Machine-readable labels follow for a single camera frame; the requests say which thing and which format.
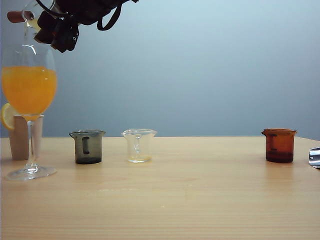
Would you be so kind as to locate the shiny metal object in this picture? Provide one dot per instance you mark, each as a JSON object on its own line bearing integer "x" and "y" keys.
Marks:
{"x": 315, "y": 157}

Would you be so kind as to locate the amber measuring cup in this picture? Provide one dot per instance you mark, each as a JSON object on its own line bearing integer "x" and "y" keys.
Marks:
{"x": 282, "y": 147}

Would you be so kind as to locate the wine glass with orange juice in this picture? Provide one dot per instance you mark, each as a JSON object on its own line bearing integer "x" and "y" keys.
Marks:
{"x": 27, "y": 92}

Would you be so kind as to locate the smoky grey measuring cup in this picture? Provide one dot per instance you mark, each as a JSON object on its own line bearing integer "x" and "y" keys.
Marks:
{"x": 93, "y": 150}

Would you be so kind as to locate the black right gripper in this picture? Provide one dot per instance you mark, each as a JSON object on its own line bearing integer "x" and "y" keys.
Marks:
{"x": 85, "y": 10}

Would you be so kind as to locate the lemon slice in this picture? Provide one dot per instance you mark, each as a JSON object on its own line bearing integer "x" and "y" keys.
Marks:
{"x": 6, "y": 116}

